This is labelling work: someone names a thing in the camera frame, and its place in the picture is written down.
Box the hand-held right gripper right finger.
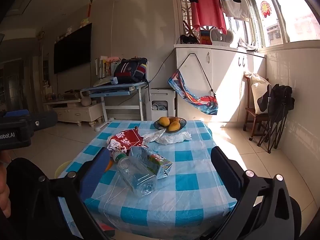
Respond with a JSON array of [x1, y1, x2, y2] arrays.
[[211, 146, 293, 240]]

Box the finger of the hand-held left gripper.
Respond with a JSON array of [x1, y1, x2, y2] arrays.
[[5, 109, 30, 118], [26, 110, 58, 132]]

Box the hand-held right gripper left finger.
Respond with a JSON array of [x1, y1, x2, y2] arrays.
[[25, 147, 111, 240]]

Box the yellow plastic basin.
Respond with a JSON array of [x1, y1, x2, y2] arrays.
[[54, 160, 75, 180]]

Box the clear plastic bottle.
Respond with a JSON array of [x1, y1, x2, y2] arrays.
[[111, 151, 158, 197]]

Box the red snack bag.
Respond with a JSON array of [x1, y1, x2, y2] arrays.
[[107, 127, 147, 155]]

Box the white tissue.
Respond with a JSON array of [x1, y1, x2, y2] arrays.
[[155, 131, 192, 145], [143, 129, 167, 143]]

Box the blue white juice carton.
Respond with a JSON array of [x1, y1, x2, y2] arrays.
[[129, 146, 173, 180]]

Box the person's left hand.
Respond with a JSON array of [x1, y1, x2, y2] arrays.
[[0, 152, 12, 218]]

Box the cream television cabinet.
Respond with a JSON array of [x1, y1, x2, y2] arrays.
[[42, 97, 104, 127]]

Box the brown cardboard box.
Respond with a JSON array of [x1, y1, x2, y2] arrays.
[[64, 91, 82, 100]]

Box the blue checked tablecloth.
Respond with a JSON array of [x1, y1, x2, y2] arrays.
[[57, 120, 238, 240]]

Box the pink kettlebell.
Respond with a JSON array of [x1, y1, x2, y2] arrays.
[[79, 91, 92, 107]]

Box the dark wooden chair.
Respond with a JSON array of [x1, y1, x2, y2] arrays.
[[243, 74, 270, 141]]

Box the dark fruit bowl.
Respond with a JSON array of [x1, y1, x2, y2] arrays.
[[153, 117, 187, 133]]

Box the light blue study desk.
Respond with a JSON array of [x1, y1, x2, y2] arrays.
[[80, 81, 150, 132]]

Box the row of books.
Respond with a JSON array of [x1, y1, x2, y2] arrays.
[[95, 56, 118, 78]]

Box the white cloth sack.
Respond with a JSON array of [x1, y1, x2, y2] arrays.
[[244, 71, 272, 115]]

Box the white storage cabinet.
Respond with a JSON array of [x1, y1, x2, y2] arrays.
[[174, 44, 267, 123]]

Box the black folding chair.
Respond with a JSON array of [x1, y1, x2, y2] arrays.
[[257, 84, 295, 153]]

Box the white air purifier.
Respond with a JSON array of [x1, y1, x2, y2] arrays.
[[146, 88, 176, 122]]

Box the navy red backpack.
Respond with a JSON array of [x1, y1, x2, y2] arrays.
[[114, 57, 148, 84]]

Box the grey shoes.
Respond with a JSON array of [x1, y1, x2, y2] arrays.
[[237, 41, 258, 53]]

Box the blue orange box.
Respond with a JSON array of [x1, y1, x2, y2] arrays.
[[199, 30, 212, 46]]

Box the black shoes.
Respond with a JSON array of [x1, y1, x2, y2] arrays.
[[179, 34, 200, 44]]

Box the white hanging garment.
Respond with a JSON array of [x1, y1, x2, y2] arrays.
[[220, 0, 252, 19]]

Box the red window decoration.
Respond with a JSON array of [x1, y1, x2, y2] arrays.
[[260, 0, 272, 18]]

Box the white framed window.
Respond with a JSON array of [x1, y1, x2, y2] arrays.
[[237, 0, 320, 48]]

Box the black wall television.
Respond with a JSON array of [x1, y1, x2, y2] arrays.
[[54, 23, 92, 75]]

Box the colourful printed drawstring bag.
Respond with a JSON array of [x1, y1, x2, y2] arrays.
[[168, 52, 219, 115]]

